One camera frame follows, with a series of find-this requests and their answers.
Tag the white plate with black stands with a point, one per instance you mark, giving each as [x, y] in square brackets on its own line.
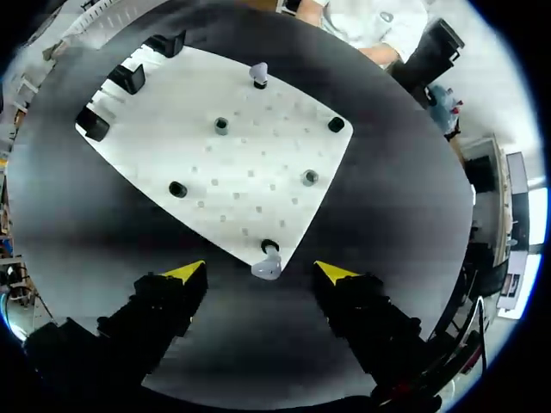
[215, 163]

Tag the person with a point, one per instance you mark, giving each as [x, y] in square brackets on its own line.
[366, 23]

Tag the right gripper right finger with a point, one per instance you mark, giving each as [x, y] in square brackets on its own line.
[366, 318]

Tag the white earbud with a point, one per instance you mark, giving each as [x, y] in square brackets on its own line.
[260, 72]
[267, 266]

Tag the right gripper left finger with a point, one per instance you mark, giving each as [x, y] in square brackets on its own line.
[159, 310]

